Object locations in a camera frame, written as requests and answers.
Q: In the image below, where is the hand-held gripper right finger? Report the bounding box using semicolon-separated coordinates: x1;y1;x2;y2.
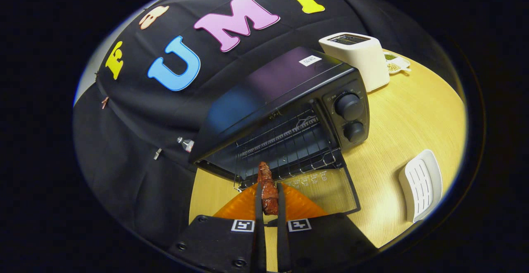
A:
275;181;379;273

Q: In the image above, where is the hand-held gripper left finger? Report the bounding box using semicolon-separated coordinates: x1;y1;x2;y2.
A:
167;181;267;273

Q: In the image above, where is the brown steak piece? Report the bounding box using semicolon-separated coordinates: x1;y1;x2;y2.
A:
257;161;279;216

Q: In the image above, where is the black toaster oven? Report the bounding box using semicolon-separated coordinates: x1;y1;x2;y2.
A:
188;46;370;216

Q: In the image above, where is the white bread toaster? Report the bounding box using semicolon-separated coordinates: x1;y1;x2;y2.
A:
318;32;390;93

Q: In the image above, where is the white rectangular dish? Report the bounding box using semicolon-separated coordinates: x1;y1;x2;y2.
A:
398;149;443;223

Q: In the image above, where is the small white divided dish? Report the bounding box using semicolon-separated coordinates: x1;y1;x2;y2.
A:
382;51;412;74

